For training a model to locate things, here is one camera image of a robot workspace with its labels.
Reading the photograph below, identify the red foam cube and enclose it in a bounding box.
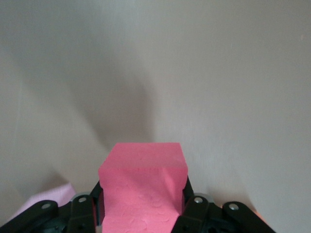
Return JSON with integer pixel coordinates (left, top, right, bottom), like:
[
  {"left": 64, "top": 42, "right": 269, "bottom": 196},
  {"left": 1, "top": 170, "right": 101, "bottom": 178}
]
[{"left": 98, "top": 142, "right": 189, "bottom": 233}]

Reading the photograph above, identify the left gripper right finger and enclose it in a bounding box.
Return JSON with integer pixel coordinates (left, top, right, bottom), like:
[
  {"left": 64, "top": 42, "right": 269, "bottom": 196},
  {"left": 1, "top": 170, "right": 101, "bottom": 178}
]
[{"left": 171, "top": 177, "right": 276, "bottom": 233}]

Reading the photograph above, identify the pink foam cube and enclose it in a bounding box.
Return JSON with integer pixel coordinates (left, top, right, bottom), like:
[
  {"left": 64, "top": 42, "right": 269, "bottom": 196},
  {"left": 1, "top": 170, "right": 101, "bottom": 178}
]
[{"left": 6, "top": 182, "right": 77, "bottom": 223}]

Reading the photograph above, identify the brown table mat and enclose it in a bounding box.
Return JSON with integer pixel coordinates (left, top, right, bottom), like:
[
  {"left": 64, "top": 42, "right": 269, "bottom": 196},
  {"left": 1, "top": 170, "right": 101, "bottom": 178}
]
[{"left": 0, "top": 0, "right": 311, "bottom": 233}]

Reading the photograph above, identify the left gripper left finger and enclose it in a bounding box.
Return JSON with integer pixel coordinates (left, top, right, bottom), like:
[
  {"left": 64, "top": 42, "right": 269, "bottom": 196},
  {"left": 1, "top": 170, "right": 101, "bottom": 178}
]
[{"left": 0, "top": 182, "right": 105, "bottom": 233}]

